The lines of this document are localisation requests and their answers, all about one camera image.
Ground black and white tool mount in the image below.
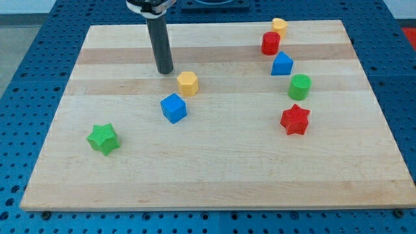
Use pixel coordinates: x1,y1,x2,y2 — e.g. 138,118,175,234
125,0,177,19

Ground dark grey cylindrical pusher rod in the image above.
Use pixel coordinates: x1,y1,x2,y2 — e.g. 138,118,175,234
146,16,174,74

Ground yellow hexagon block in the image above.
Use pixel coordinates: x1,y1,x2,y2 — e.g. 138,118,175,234
177,71,199,96

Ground blue cube block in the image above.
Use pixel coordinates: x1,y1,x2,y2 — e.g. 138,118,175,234
161,94,187,124

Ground red cylinder block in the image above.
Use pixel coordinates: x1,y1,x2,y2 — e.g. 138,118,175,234
261,31,280,55

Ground yellow heart block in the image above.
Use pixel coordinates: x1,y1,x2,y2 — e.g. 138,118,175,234
271,18,288,39

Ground green star block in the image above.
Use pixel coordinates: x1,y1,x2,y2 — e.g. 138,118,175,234
86,123,120,156

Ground light wooden board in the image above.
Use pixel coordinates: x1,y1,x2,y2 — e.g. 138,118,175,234
20,20,415,212

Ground blue triangle block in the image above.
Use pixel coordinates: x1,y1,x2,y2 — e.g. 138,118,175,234
271,51,294,75

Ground green cylinder block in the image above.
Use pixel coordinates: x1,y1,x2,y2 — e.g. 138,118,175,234
288,74,312,101

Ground red star block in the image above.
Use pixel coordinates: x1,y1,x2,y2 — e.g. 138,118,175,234
280,104,311,135

